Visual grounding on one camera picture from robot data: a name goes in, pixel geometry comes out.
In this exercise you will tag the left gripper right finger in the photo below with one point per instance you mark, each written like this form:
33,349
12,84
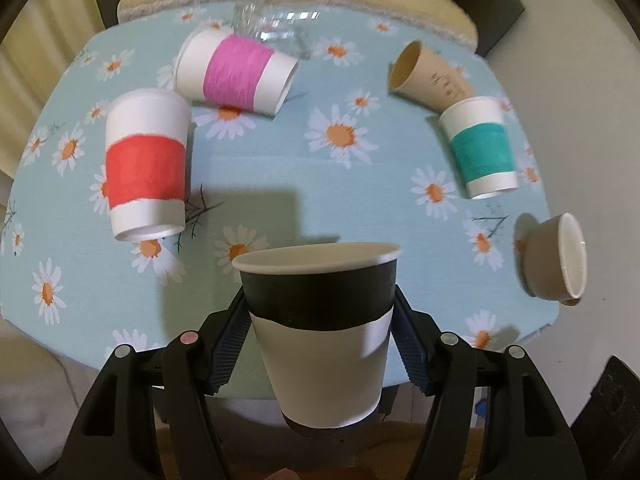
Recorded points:
525,433

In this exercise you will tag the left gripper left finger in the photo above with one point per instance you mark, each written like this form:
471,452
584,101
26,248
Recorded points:
114,434

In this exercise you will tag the black banded paper cup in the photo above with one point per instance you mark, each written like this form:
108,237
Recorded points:
321,314

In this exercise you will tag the red banded paper cup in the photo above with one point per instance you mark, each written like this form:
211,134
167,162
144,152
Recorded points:
146,135

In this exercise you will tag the teal banded paper cup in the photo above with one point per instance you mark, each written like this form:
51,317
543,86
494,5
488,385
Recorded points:
478,139

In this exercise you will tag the brown kraft paper cup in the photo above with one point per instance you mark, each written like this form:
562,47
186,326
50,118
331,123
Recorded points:
422,76

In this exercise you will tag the pink banded paper cup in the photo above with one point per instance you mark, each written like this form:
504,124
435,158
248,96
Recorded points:
220,67

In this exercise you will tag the clear glass cup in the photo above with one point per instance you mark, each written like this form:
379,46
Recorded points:
287,27

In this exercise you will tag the beige ceramic mug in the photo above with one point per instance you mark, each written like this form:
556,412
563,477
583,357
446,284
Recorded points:
554,261

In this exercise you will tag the blue daisy tablecloth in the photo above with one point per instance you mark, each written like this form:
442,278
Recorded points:
342,160

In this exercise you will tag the cream pleated curtain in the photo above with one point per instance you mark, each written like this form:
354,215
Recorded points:
40,44

